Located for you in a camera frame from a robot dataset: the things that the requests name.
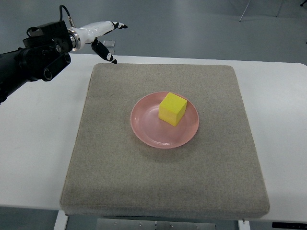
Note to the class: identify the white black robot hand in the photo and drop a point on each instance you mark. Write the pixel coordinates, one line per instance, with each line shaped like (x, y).
(89, 34)

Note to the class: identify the yellow foam block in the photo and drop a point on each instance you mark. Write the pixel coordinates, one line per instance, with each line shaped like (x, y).
(172, 108)

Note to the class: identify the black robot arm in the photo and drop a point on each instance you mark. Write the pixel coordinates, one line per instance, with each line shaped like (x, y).
(45, 55)

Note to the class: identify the upper floor socket plate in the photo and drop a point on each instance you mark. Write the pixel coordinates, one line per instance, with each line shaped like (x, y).
(109, 43)

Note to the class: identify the floor socket plate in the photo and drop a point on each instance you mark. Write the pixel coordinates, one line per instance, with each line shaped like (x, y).
(111, 51)
(109, 43)

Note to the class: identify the lower floor socket plate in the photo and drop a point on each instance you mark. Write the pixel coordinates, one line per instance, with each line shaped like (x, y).
(111, 51)

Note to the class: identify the pink plate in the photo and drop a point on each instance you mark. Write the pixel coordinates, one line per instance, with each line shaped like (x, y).
(157, 133)

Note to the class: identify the beige fabric mat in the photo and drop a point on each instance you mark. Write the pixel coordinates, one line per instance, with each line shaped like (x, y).
(217, 174)

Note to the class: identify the white left table leg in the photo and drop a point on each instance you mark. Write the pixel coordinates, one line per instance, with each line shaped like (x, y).
(61, 221)

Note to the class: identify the metal chair legs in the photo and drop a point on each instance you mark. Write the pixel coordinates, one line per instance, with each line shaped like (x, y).
(276, 9)

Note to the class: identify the black label strip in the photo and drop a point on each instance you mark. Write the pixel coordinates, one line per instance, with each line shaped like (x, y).
(292, 226)

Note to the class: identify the metal table base plate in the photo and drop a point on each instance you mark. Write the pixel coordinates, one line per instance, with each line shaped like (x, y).
(125, 224)

